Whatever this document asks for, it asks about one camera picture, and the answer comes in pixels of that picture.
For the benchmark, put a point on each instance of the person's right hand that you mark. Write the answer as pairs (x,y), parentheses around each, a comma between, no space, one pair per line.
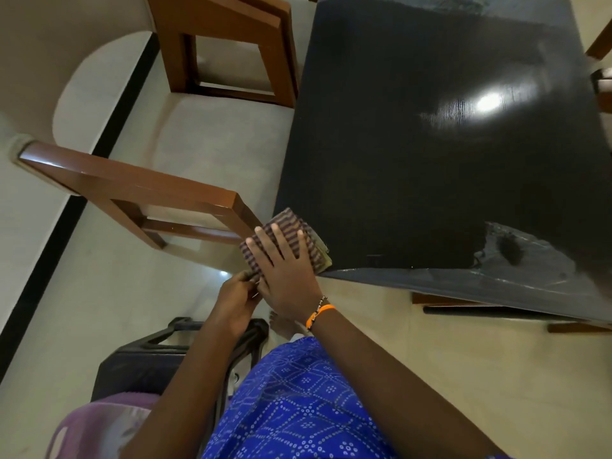
(291,286)

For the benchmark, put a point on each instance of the person's left hand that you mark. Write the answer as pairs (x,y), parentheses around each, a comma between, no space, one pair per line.
(234,301)

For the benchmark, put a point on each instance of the checkered cleaning cloth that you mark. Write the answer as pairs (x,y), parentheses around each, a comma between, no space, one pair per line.
(287,222)

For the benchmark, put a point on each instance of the person's left forearm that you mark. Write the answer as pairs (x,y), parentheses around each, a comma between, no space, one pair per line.
(191,391)

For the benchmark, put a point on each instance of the person's left foot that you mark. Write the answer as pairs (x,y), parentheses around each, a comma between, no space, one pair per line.
(284,325)

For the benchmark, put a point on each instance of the orange wristband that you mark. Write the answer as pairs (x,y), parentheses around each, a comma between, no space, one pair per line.
(321,311)

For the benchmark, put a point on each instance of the black suitcase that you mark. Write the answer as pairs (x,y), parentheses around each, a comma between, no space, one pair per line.
(138,368)

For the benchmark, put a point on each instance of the blue patterned dress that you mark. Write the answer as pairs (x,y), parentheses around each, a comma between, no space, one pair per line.
(296,406)

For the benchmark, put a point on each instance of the black table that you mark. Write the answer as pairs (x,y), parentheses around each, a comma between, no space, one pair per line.
(406,138)

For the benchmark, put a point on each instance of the purple plastic basket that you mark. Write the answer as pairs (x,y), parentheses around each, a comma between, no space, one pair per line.
(95,430)

